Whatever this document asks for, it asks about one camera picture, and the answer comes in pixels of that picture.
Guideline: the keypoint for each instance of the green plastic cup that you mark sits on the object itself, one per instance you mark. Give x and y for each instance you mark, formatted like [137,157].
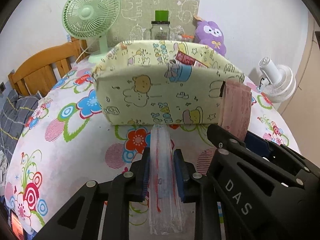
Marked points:
[161,15]

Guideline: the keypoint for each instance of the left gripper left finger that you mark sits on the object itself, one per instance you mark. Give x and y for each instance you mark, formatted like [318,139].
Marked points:
[141,171]

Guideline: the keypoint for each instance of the cartoon fabric storage box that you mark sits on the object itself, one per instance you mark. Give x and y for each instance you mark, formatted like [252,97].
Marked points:
[141,83]

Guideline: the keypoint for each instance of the wall power socket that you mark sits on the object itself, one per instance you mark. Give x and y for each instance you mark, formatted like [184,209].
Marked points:
[2,87]

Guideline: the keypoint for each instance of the clear plastic sleeve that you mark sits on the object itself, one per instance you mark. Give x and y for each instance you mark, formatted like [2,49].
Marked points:
[166,211]

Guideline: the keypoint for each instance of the wooden bed headboard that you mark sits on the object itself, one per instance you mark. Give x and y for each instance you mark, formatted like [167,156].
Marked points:
[36,74]

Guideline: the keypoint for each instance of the floral tablecloth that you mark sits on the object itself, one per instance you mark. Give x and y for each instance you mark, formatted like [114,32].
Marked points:
[67,141]

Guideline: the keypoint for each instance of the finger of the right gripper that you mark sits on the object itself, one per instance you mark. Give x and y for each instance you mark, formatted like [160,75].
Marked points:
[221,138]
[257,145]

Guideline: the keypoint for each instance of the green desk fan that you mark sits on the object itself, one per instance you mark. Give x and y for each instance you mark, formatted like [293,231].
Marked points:
[84,19]

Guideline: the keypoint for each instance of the pink paper packet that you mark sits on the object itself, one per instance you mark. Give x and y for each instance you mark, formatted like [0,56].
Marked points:
[235,110]

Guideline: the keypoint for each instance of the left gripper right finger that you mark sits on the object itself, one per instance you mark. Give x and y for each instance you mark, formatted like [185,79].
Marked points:
[184,178]

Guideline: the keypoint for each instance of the glass mason jar mug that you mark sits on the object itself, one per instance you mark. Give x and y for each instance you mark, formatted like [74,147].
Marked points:
[160,30]

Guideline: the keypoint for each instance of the cotton swab jar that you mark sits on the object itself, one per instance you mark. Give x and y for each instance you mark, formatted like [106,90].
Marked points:
[185,38]

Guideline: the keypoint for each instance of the cartoon animal carton box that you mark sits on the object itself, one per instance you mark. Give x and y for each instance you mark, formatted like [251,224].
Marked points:
[188,60]

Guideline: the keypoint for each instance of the beige door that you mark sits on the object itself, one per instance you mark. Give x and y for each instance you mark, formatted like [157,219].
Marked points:
[301,111]

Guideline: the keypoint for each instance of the blue plaid pillow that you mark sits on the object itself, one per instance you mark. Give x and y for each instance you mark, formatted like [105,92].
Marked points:
[17,109]

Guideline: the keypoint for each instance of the purple bunny plush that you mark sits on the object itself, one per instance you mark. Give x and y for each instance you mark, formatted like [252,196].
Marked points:
[209,33]

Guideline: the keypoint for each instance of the white standing fan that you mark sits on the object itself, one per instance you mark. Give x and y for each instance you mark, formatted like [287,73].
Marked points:
[278,82]

